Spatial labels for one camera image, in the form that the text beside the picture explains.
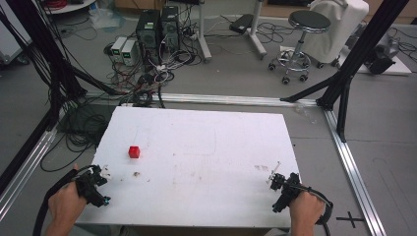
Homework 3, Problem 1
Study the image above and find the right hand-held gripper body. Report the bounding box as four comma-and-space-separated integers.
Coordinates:
269, 172, 303, 213

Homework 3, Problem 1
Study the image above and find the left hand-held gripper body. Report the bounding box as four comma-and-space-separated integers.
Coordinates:
75, 164, 112, 208

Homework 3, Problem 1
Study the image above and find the person's right hand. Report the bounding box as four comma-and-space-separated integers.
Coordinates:
289, 191, 327, 230

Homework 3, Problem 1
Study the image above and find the person's left hand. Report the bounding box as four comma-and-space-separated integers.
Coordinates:
47, 163, 89, 230

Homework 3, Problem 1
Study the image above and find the white power supply unit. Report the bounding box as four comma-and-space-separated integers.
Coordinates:
120, 39, 138, 67
110, 35, 128, 62

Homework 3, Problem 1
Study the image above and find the black round swivel stool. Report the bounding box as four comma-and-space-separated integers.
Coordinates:
268, 9, 332, 86

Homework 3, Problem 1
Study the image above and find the grey table leg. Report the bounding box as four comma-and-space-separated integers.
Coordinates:
196, 0, 212, 64
247, 0, 268, 61

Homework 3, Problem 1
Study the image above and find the black computer tower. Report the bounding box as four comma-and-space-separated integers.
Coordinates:
135, 9, 162, 65
160, 5, 181, 53

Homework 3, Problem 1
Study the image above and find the black flat box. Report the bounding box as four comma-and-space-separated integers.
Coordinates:
228, 13, 255, 35

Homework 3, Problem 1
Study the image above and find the white cloth cover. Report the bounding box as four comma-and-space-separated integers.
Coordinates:
302, 0, 370, 65

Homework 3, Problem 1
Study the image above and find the clear plastic bag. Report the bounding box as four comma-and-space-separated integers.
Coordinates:
88, 6, 126, 32

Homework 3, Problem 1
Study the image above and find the black device on white board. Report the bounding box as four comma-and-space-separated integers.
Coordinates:
340, 30, 413, 77

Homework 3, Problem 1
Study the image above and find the white round table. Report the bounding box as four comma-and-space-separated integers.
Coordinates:
40, 0, 97, 15

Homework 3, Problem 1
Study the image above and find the black sleeved gripper cable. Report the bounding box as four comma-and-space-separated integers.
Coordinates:
296, 185, 334, 236
31, 164, 99, 236

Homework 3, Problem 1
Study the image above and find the aluminium floor rail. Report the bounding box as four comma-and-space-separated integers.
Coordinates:
323, 107, 387, 236
82, 90, 321, 108
0, 107, 67, 222

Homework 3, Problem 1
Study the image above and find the tangle of floor cables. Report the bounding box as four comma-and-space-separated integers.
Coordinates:
40, 6, 205, 173

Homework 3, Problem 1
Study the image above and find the black metal frame post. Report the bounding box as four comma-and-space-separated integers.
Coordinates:
279, 0, 411, 144
0, 0, 126, 195

